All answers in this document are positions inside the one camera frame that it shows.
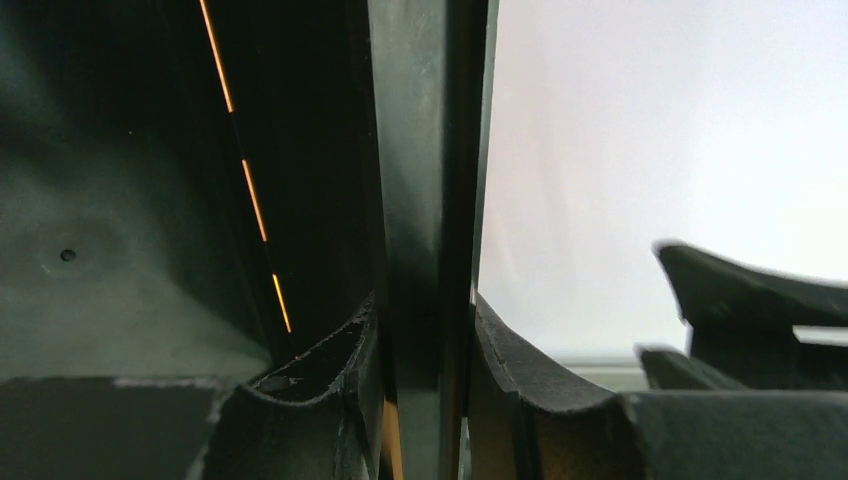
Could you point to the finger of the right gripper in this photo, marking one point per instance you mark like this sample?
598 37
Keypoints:
742 324

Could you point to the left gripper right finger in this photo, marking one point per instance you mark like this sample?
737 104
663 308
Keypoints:
531 418

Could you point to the folding chess board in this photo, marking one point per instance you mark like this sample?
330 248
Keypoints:
210 188

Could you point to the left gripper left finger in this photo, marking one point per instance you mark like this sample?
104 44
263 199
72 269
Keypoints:
317 417

